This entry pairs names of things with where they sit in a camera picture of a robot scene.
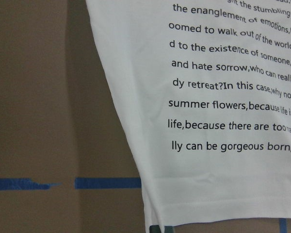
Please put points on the white long-sleeve printed shirt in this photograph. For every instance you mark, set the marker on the white long-sleeve printed shirt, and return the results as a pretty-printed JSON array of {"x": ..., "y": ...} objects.
[{"x": 202, "y": 89}]

